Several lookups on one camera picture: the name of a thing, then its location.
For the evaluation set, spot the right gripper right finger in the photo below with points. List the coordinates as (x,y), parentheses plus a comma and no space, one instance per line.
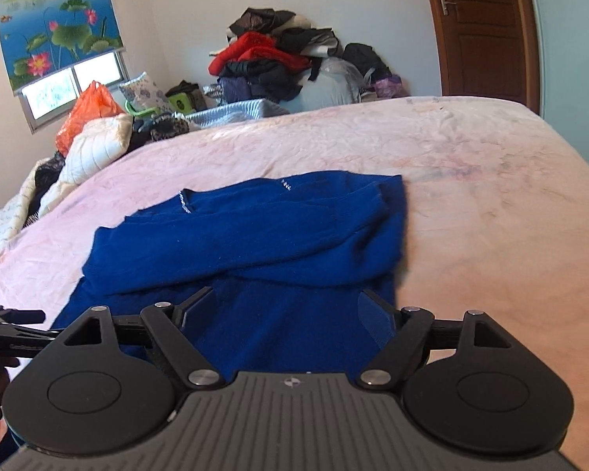
(401,336)

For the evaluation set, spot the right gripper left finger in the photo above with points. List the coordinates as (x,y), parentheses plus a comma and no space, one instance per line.
(165,324)

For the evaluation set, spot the blue knit sweater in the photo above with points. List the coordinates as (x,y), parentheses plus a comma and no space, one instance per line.
(287,260)

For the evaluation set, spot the dark clothes pile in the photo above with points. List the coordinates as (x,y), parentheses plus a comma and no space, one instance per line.
(266,79)

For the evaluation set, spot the white script print quilt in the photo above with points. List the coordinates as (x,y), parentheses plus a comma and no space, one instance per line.
(15,212)

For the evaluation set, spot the pink bed blanket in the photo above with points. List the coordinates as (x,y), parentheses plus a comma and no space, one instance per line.
(498,213)

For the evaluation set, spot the white quilted jacket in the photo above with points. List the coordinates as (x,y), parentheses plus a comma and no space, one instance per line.
(101,142)

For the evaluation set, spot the green black bag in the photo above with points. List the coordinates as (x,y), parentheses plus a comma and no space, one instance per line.
(187,97)

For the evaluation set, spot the floral pillow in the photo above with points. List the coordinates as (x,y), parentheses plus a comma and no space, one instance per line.
(143,95)

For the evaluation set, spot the light blue knit blanket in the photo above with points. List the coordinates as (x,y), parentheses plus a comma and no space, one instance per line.
(236,112)

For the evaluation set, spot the orange plastic bag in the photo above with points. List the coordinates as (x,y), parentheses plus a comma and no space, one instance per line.
(95,102)

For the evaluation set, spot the window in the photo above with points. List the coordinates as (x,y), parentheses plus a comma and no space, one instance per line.
(53,96)

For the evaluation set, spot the black backpack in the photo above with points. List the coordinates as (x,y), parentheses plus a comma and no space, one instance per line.
(367,62)

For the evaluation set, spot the red garment on pile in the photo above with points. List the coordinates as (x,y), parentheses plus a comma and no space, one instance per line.
(253,46)

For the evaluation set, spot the lotus print roller blind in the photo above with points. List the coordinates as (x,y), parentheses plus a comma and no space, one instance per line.
(40,37)

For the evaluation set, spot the brown wooden door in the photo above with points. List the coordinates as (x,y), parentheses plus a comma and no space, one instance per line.
(488,48)

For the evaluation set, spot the wardrobe sliding door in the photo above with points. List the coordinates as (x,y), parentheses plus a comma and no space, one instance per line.
(563,29)

